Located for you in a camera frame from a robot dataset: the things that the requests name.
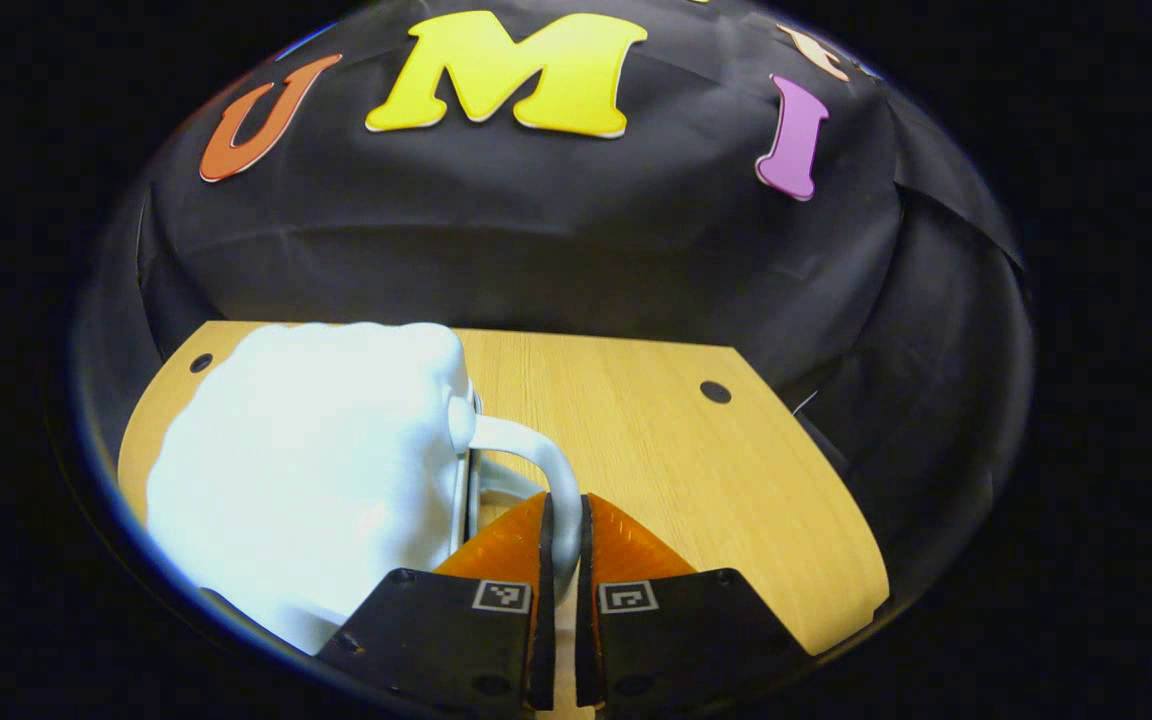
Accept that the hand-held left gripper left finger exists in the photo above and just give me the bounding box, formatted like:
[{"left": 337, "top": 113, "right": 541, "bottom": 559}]
[{"left": 316, "top": 490, "right": 559, "bottom": 714}]

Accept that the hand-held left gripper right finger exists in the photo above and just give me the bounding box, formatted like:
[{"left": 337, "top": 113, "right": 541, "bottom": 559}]
[{"left": 574, "top": 491, "right": 817, "bottom": 713}]

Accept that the light blue small suitcase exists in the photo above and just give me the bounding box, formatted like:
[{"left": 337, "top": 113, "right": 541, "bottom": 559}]
[{"left": 143, "top": 321, "right": 585, "bottom": 657}]

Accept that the black backdrop cloth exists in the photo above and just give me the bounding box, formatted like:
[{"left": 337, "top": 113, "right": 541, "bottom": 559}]
[{"left": 71, "top": 0, "right": 1037, "bottom": 641}]

